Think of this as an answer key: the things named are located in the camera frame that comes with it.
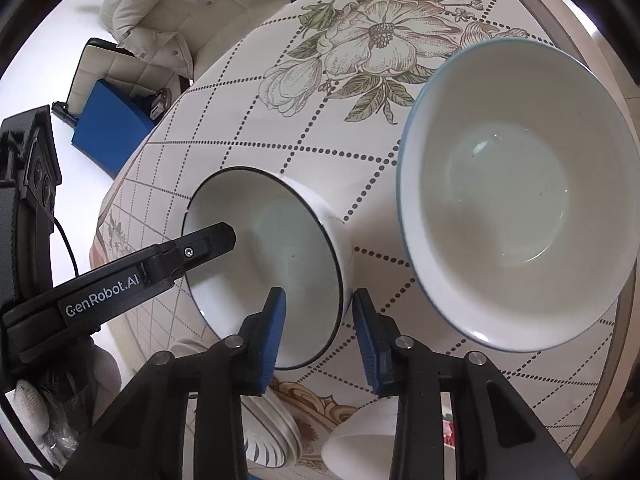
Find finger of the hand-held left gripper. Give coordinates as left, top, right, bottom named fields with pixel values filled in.
left=145, top=222, right=237, bottom=289

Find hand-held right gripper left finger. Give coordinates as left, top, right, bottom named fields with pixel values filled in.
left=60, top=287, right=287, bottom=480

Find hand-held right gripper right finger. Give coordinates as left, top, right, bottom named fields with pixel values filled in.
left=352, top=288, right=581, bottom=480

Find white bowl blue rim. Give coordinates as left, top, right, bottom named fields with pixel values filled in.
left=396, top=37, right=635, bottom=354
left=320, top=396, right=402, bottom=480

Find white bowl black rim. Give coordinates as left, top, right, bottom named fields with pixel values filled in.
left=181, top=166, right=357, bottom=372

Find white plate dark leaf stripes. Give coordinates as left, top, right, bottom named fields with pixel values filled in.
left=242, top=387, right=304, bottom=472

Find person's left hand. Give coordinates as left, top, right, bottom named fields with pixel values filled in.
left=10, top=346, right=123, bottom=470

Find diamond patterned floral tablecloth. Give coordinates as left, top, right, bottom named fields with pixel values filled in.
left=90, top=0, right=632, bottom=480

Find blue flat board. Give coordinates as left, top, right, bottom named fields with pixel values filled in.
left=71, top=80, right=157, bottom=179

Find cream padded black-framed folding chair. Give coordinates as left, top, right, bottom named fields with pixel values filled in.
left=64, top=37, right=182, bottom=127

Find white puffer jacket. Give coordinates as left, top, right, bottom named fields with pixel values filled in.
left=100, top=0, right=335, bottom=82

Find black cable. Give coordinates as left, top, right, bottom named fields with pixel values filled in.
left=50, top=215, right=81, bottom=281

